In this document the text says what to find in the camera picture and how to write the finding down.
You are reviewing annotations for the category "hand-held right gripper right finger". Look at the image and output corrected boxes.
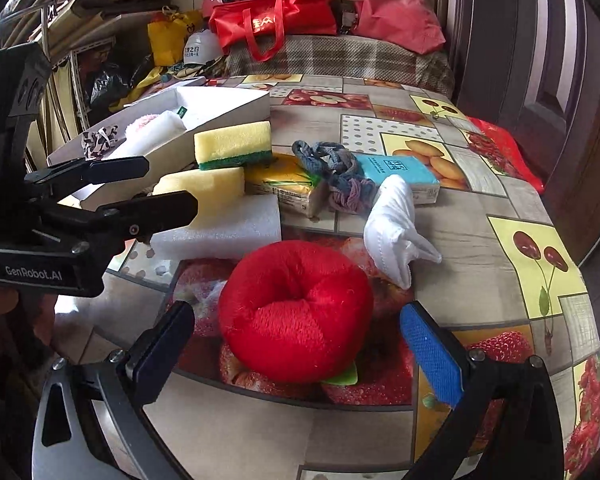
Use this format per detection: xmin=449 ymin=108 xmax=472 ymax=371
xmin=400 ymin=301 xmax=566 ymax=480

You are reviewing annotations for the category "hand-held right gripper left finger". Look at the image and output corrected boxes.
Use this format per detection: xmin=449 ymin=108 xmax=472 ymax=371
xmin=32 ymin=301 xmax=196 ymax=480

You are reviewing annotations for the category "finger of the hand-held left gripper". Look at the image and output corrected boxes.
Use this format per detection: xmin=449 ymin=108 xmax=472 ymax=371
xmin=24 ymin=156 xmax=151 ymax=187
xmin=30 ymin=191 xmax=199 ymax=242

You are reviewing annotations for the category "red plush apple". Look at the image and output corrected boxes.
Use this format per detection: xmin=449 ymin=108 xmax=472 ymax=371
xmin=218 ymin=240 xmax=374 ymax=387

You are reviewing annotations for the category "person's left hand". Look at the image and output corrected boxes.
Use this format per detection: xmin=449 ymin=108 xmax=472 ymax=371
xmin=0 ymin=280 xmax=57 ymax=356

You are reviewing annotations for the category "leopard print scrunchie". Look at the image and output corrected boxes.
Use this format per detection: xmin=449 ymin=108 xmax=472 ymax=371
xmin=80 ymin=125 xmax=121 ymax=161

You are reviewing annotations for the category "pink plush puff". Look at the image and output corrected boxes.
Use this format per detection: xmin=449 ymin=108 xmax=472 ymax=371
xmin=125 ymin=114 xmax=158 ymax=138

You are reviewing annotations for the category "plain yellow sponge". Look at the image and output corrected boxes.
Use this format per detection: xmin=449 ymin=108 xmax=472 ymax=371
xmin=152 ymin=166 xmax=246 ymax=198

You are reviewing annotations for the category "black plastic bag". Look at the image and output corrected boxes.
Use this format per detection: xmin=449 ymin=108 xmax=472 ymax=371
xmin=87 ymin=62 xmax=131 ymax=111

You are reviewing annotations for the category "white foam block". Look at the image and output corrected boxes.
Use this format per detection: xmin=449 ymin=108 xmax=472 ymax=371
xmin=150 ymin=192 xmax=283 ymax=261

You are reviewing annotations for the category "white metal shelf rack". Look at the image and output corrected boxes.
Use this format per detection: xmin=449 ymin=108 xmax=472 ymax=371
xmin=40 ymin=35 xmax=120 ymax=136

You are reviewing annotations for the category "yellow cloth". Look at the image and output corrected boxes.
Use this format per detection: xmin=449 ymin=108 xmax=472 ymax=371
xmin=109 ymin=65 xmax=167 ymax=112

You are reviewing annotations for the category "yellow sponge with green scrubber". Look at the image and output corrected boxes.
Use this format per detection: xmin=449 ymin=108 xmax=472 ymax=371
xmin=194 ymin=121 xmax=273 ymax=171

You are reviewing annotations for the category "fruit print tablecloth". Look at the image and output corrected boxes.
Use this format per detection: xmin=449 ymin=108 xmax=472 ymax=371
xmin=55 ymin=74 xmax=600 ymax=480

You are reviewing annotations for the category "white cardboard box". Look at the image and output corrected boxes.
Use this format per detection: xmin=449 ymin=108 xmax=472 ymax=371
xmin=46 ymin=86 xmax=271 ymax=211

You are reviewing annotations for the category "white face mask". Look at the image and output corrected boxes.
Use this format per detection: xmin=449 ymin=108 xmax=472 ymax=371
xmin=364 ymin=175 xmax=443 ymax=291

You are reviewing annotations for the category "yellow tissue packet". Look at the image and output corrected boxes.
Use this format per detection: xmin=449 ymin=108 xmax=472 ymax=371
xmin=244 ymin=154 xmax=331 ymax=218

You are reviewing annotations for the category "yellow shopping bag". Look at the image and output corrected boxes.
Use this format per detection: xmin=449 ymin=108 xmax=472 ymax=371
xmin=147 ymin=7 xmax=203 ymax=67

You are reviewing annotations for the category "pile of cardboard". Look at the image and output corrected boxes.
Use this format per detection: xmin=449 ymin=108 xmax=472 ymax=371
xmin=45 ymin=0 xmax=166 ymax=56

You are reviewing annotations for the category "white helmet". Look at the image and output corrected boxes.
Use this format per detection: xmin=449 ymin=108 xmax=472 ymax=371
xmin=182 ymin=29 xmax=226 ymax=67

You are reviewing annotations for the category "purple yarn bundle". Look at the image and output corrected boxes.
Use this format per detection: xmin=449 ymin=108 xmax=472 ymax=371
xmin=327 ymin=175 xmax=381 ymax=213

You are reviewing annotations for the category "blue tissue packet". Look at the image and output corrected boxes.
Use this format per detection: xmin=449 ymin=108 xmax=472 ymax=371
xmin=352 ymin=154 xmax=441 ymax=207

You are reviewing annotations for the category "red strawberry print bag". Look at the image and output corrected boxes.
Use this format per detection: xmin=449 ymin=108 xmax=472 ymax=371
xmin=467 ymin=116 xmax=546 ymax=196

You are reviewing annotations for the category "red tote bag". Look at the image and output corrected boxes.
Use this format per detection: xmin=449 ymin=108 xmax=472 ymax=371
xmin=210 ymin=0 xmax=338 ymax=63

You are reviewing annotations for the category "plaid blanket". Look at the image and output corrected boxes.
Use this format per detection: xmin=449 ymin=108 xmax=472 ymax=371
xmin=225 ymin=34 xmax=456 ymax=96

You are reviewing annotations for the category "brown wooden door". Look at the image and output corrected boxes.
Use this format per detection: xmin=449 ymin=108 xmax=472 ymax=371
xmin=447 ymin=0 xmax=600 ymax=266

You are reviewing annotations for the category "pinkish red cloth bag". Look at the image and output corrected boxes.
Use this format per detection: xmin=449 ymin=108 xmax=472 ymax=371
xmin=352 ymin=0 xmax=447 ymax=56

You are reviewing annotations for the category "blue-grey braided rope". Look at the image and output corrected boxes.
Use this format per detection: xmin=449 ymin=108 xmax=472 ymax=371
xmin=291 ymin=140 xmax=366 ymax=188

